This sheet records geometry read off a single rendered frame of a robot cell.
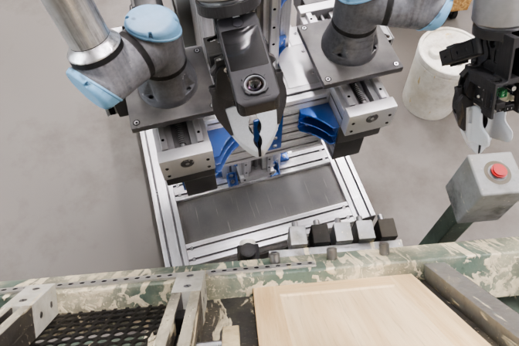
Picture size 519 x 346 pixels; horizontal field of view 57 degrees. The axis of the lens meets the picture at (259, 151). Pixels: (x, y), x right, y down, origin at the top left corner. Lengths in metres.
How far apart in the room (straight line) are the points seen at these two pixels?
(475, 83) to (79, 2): 0.69
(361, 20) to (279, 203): 0.99
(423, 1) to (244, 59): 0.75
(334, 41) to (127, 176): 1.38
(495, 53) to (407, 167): 1.71
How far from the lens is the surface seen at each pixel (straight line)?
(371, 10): 1.20
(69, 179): 2.44
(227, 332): 0.92
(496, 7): 0.69
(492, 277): 1.30
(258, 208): 1.97
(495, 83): 0.71
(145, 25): 1.08
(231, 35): 0.52
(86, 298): 1.20
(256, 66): 0.49
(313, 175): 2.05
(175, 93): 1.19
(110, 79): 1.04
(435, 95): 2.43
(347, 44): 1.27
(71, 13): 0.98
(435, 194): 2.38
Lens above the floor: 2.00
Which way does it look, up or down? 59 degrees down
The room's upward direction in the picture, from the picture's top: straight up
